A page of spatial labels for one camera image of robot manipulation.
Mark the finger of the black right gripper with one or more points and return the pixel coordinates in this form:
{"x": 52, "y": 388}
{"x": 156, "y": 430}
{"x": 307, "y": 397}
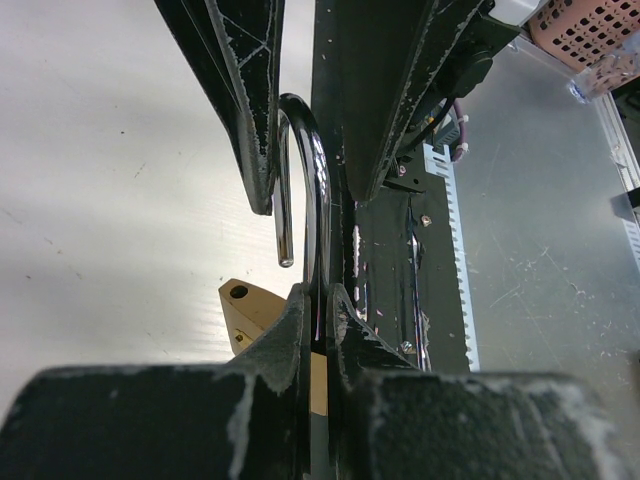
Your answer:
{"x": 234, "y": 49}
{"x": 372, "y": 63}

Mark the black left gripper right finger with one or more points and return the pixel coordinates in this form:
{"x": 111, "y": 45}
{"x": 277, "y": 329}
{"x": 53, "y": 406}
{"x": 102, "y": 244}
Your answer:
{"x": 390, "y": 420}

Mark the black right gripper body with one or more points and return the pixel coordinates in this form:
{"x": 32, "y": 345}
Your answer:
{"x": 492, "y": 27}

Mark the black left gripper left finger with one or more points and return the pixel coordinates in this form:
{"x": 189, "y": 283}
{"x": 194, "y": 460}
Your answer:
{"x": 248, "y": 418}

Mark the pink perforated basket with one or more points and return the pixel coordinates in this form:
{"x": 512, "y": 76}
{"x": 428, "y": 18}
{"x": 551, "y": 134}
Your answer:
{"x": 580, "y": 32}

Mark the white slotted cable duct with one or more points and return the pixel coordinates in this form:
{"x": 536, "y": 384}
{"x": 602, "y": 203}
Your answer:
{"x": 438, "y": 162}

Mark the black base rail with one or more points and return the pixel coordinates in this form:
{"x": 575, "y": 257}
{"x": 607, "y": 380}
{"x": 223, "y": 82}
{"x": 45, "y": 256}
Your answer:
{"x": 405, "y": 279}

